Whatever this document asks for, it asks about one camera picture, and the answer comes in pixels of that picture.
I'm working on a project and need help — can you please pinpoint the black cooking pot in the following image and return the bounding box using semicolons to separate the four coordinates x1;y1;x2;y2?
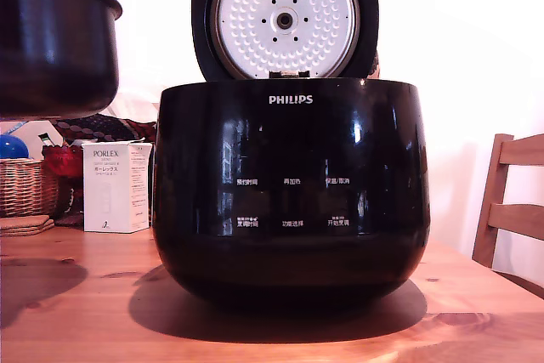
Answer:
0;0;123;120

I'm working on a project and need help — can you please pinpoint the wooden chair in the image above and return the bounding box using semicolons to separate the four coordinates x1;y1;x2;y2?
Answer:
471;133;544;300

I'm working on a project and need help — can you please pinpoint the dark patterned cushion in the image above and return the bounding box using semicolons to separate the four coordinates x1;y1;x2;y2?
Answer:
53;113;157;145

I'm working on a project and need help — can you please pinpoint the white Porlex cardboard box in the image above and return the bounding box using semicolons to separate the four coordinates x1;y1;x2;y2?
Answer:
82;140;153;235

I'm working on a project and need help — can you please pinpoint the stack of cork coasters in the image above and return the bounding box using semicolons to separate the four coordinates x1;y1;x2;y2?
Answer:
0;214;56;237

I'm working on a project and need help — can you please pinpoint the woven wicker basket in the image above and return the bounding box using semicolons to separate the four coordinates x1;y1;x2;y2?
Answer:
0;157;60;219

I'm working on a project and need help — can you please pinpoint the blue ball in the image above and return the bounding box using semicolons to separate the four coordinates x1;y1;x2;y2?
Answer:
0;133;30;160

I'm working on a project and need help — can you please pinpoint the black Philips rice cooker body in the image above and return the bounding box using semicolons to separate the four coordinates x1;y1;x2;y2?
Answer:
153;77;430;309

